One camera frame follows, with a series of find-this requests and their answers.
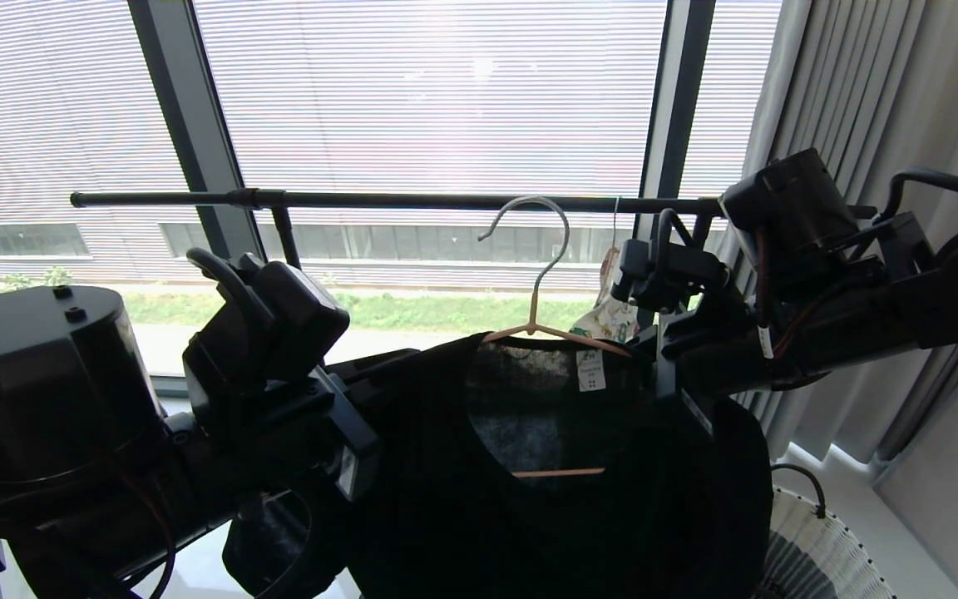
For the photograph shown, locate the cream printed garment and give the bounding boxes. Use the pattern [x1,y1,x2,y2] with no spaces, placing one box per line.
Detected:
[570,245,643,343]

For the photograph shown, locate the black garment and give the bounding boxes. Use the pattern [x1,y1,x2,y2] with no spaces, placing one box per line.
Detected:
[221,331,776,599]

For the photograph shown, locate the white curtain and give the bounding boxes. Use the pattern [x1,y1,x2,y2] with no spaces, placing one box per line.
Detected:
[714,0,958,467]

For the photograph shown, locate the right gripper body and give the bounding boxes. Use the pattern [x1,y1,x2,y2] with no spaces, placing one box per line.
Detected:
[656,291,780,438]

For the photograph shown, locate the pink clothes hanger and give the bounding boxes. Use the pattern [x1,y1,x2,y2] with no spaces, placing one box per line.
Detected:
[477,196,635,481]

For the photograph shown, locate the black cable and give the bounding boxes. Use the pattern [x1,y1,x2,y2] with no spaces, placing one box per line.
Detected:
[881,166,958,222]

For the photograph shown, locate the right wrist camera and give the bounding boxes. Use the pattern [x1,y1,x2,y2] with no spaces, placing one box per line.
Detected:
[610,208,731,315]

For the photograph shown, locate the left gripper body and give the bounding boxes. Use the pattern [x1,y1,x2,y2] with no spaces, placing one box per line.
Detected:
[188,370,381,517]

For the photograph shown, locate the white laundry basket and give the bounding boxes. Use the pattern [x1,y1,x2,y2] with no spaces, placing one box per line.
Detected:
[749,463,896,599]

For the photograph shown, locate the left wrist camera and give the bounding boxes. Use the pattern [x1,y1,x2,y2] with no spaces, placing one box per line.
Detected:
[184,248,352,396]

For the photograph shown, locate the window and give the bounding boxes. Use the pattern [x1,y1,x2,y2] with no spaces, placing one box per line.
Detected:
[0,0,788,400]

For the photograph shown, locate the black clothes rack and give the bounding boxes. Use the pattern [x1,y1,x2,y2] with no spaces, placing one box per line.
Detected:
[70,188,879,272]

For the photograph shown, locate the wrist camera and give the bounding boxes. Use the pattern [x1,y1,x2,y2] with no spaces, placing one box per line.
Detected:
[184,248,352,396]
[610,208,731,315]

